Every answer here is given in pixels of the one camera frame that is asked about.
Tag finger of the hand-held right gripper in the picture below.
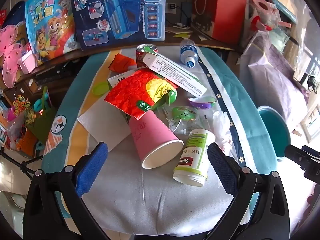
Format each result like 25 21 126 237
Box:
284 144 307 165

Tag cartoon printed gift bag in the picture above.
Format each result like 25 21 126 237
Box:
25 0 77 63

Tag orange wrapper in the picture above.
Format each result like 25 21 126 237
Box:
108 53 137 72

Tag white green printed carton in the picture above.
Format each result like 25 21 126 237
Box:
107 71 140 90

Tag small pink box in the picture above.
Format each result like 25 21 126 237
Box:
19 50 38 74

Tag clear plastic bag of toys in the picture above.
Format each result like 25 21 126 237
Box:
250 0 293 50

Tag purple woven bag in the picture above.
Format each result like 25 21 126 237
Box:
240 31 309 135

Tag teal round waste bin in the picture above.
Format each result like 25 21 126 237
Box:
257 105 292 162

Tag black cable bundle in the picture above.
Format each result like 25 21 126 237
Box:
306 76 320 92

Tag colourful pom-pom toy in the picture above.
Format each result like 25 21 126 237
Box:
12 95 30 115

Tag pink paper cup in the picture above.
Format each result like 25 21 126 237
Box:
129 110 185 170

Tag white paper napkin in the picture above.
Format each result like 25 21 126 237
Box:
77 97 133 153

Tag blue toy box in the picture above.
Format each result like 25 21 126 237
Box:
69 0 165 50

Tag clear green pastry packet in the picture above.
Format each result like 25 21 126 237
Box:
160 105 200 135

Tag green plastic lid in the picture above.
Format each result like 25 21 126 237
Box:
92 82 110 97

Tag clear plastic water bottle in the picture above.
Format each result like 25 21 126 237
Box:
179 39 199 68

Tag red soda can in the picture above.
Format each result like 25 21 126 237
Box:
136 44 158 68

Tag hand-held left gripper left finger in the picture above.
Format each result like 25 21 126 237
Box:
23 141 110 240

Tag black tripod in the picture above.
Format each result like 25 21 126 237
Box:
0 147 43 177

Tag open plastic toy capsule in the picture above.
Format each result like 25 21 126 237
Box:
188 95 217 110

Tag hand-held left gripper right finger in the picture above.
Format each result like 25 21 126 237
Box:
202 142 290 240

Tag white green supplement bottle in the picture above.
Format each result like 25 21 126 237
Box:
172 129 216 187

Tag teal grey star tablecloth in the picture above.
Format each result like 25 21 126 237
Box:
41 44 278 240

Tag green felt bag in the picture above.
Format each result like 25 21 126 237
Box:
25 86 58 145

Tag dark wooden desk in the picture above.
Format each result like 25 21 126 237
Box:
0 25 240 100

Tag red gift box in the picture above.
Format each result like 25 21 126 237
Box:
191 0 248 45

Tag crumpled red foil wrapper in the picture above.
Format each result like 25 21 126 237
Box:
104 69 178 120

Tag pink butterfly wings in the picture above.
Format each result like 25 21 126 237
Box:
0 24 25 88

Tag wooden puzzle board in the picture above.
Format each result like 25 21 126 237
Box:
165 26 193 34

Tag long white printed box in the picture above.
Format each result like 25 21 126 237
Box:
142 52 208 99

